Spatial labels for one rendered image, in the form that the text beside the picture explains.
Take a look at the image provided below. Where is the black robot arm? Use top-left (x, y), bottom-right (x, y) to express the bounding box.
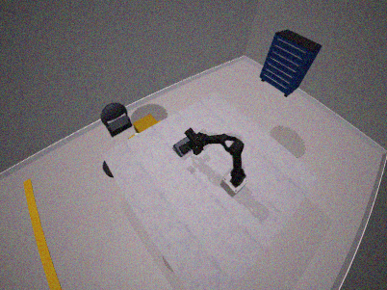
top-left (184, 128), bottom-right (245, 188)

